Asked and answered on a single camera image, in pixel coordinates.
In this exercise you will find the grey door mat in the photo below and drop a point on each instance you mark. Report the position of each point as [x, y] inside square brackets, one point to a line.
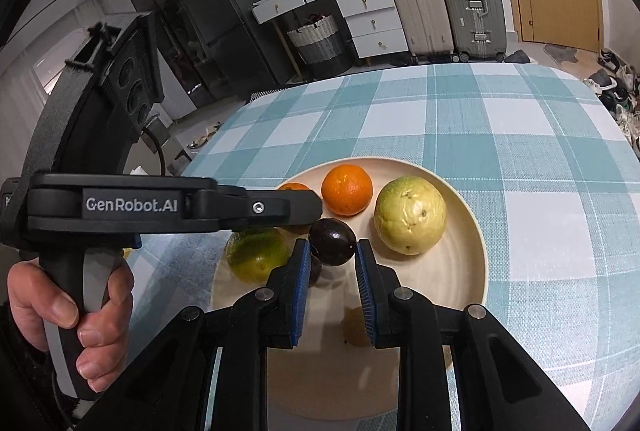
[562, 54]

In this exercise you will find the pale yellow round fruit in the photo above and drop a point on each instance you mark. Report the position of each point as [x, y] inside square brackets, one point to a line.
[410, 221]

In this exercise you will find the person's left hand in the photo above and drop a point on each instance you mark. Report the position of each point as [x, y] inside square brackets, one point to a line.
[40, 306]

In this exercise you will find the dark grey refrigerator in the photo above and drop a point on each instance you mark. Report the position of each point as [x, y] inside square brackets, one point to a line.
[225, 21]

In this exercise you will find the brown round fruit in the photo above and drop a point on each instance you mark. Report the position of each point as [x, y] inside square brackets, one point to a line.
[356, 328]

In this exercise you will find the woven basket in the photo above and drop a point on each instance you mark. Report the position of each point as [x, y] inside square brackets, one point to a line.
[317, 46]

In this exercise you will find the dark purple fruit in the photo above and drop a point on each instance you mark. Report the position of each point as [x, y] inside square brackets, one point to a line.
[315, 270]
[332, 242]

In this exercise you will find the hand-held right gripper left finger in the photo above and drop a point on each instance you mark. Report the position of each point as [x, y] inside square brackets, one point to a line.
[300, 291]

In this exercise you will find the pile of shoes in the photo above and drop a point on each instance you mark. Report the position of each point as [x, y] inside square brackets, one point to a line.
[617, 86]

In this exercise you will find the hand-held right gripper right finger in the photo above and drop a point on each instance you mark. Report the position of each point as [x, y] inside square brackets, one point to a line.
[364, 291]

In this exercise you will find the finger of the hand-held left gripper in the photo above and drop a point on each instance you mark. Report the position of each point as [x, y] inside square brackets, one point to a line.
[280, 208]

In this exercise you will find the large orange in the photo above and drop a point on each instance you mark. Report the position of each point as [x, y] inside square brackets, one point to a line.
[347, 190]

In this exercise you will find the white desk with drawers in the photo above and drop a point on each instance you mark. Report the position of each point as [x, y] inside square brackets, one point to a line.
[370, 18]

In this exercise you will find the dark slipper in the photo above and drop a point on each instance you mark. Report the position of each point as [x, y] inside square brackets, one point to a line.
[517, 57]

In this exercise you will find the beige slippers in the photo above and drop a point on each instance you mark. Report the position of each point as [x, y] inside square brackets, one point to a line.
[205, 138]

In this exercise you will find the silver suitcase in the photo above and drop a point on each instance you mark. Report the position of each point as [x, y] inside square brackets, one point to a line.
[470, 1]

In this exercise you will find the cream round plate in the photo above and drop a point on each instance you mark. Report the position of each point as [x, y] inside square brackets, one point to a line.
[440, 291]

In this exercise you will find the green-yellow round fruit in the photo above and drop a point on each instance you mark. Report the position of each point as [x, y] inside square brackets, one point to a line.
[255, 256]

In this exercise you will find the person's left forearm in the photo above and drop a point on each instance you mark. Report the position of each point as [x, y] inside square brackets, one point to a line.
[20, 381]

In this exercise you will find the dark glass cabinet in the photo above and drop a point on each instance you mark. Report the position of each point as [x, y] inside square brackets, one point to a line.
[160, 1]

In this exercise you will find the small orange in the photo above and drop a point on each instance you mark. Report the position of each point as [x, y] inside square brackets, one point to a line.
[295, 187]

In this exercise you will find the beige suitcase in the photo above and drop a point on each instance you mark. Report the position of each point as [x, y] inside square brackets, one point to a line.
[415, 3]

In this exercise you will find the striped floor mat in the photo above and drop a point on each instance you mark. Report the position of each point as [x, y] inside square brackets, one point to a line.
[260, 95]

